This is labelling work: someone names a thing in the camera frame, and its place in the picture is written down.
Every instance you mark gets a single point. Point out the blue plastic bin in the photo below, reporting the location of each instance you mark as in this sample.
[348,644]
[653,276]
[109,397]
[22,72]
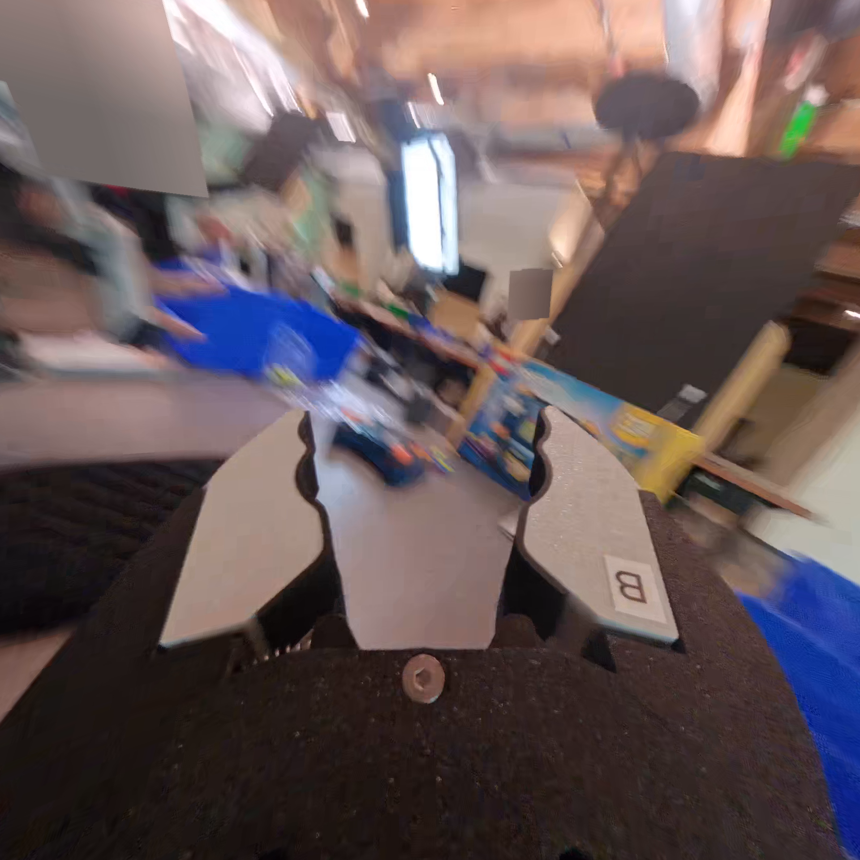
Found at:
[255,329]
[806,638]

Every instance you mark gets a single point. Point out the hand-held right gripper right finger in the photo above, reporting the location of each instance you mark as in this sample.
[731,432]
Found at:
[591,524]

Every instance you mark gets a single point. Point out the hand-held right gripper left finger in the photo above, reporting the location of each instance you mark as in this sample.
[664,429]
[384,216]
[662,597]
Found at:
[242,537]

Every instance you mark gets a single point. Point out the dark round object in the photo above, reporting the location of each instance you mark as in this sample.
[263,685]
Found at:
[645,104]

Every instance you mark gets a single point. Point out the bright white screen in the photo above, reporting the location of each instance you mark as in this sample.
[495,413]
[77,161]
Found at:
[430,201]

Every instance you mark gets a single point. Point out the black panel board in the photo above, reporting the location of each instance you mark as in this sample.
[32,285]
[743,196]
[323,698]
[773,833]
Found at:
[672,269]

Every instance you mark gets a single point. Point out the colourful toy set box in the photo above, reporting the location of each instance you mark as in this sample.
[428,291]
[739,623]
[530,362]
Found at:
[504,430]

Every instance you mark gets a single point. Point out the black foam-lined case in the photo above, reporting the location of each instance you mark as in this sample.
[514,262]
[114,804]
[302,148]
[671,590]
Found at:
[80,537]

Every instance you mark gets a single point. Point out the toy handheld game console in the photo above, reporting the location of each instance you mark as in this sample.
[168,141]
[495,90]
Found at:
[383,453]

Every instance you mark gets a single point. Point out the wooden desk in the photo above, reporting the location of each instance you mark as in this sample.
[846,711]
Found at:
[752,480]

